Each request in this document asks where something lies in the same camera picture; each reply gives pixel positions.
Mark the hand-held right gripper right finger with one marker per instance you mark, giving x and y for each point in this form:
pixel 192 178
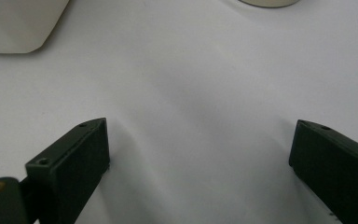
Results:
pixel 335 168

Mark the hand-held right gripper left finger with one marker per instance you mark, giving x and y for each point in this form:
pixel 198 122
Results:
pixel 71 165

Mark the cream plastic container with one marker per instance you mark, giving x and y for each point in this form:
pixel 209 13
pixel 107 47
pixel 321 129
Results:
pixel 15 23

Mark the cream round cup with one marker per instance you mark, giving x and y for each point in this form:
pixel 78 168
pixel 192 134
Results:
pixel 270 2

